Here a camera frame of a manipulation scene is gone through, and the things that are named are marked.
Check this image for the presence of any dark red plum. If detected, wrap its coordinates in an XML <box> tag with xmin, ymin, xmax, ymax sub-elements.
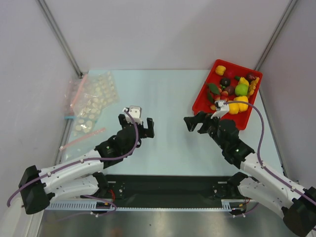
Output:
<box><xmin>246</xmin><ymin>73</ymin><xmax>257</xmax><ymax>82</ymax></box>

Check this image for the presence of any red plastic tray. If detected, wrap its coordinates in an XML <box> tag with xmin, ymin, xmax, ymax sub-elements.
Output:
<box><xmin>192</xmin><ymin>59</ymin><xmax>263</xmax><ymax>130</ymax></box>

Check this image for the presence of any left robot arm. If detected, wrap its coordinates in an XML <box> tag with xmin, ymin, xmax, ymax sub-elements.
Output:
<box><xmin>18</xmin><ymin>112</ymin><xmax>155</xmax><ymax>215</ymax></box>

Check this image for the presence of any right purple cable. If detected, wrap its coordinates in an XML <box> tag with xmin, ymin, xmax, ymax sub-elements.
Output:
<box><xmin>217</xmin><ymin>100</ymin><xmax>316</xmax><ymax>207</ymax></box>

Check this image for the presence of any orange small bell pepper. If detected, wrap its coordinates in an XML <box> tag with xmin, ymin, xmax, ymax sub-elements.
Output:
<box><xmin>215</xmin><ymin>65</ymin><xmax>226</xmax><ymax>76</ymax></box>

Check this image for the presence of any green apple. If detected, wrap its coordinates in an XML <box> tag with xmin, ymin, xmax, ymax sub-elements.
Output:
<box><xmin>235</xmin><ymin>83</ymin><xmax>249</xmax><ymax>96</ymax></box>

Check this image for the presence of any pink zip bag stack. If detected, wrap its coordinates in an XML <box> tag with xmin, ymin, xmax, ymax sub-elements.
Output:
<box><xmin>64</xmin><ymin>75</ymin><xmax>87</xmax><ymax>118</ymax></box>

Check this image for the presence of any clear zip bag with pattern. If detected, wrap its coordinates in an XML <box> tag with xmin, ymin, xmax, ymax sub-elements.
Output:
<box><xmin>70</xmin><ymin>71</ymin><xmax>119</xmax><ymax>136</ymax></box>

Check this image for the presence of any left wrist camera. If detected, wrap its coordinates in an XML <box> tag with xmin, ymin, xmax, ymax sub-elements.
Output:
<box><xmin>123</xmin><ymin>106</ymin><xmax>143</xmax><ymax>124</ymax></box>

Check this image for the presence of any purple passion fruit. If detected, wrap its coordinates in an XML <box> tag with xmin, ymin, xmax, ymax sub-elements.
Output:
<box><xmin>225</xmin><ymin>86</ymin><xmax>235</xmax><ymax>96</ymax></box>

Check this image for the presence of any purple cable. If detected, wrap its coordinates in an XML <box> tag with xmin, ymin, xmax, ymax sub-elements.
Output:
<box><xmin>6</xmin><ymin>110</ymin><xmax>139</xmax><ymax>208</ymax></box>
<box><xmin>217</xmin><ymin>100</ymin><xmax>316</xmax><ymax>207</ymax></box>

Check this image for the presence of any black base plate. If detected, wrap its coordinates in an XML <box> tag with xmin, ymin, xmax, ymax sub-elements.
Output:
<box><xmin>80</xmin><ymin>174</ymin><xmax>257</xmax><ymax>208</ymax></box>

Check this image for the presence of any white cable duct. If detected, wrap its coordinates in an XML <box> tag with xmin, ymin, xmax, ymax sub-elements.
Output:
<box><xmin>46</xmin><ymin>200</ymin><xmax>242</xmax><ymax>212</ymax></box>

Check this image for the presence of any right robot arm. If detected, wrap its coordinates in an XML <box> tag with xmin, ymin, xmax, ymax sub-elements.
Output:
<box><xmin>184</xmin><ymin>112</ymin><xmax>316</xmax><ymax>237</ymax></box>

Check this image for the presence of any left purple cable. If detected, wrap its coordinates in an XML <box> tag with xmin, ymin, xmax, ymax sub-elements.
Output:
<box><xmin>6</xmin><ymin>110</ymin><xmax>139</xmax><ymax>208</ymax></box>

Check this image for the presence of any yellow bell pepper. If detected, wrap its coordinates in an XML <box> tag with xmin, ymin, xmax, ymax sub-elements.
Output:
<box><xmin>234</xmin><ymin>96</ymin><xmax>248</xmax><ymax>113</ymax></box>

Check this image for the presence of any yellow lemon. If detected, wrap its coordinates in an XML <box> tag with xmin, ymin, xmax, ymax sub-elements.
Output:
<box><xmin>228</xmin><ymin>103</ymin><xmax>239</xmax><ymax>115</ymax></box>

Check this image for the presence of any pink zip bag front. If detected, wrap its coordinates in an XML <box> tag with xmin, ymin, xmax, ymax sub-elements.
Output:
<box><xmin>59</xmin><ymin>127</ymin><xmax>106</xmax><ymax>161</ymax></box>

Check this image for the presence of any dark mangosteen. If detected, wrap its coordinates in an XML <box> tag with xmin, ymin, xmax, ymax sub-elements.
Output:
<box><xmin>220</xmin><ymin>78</ymin><xmax>231</xmax><ymax>87</ymax></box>

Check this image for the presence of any lychee bunch with leaves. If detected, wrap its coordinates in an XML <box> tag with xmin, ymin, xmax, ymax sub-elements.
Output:
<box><xmin>205</xmin><ymin>83</ymin><xmax>229</xmax><ymax>111</ymax></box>

